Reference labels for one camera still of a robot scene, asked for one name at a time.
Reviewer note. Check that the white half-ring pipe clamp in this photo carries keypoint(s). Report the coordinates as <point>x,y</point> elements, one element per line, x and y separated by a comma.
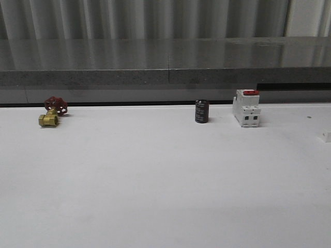
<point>325,135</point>

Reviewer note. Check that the black cylindrical capacitor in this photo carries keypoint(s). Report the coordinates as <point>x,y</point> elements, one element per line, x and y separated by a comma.
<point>201,111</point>

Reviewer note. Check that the brass valve red handwheel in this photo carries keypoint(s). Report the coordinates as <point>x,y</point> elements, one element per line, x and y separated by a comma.
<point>55,107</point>

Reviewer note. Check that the grey stone counter ledge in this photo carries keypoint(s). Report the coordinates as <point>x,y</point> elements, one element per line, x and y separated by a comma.
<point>79,64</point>

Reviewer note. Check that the white circuit breaker red switch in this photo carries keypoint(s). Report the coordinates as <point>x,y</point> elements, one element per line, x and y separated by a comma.
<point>246,108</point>

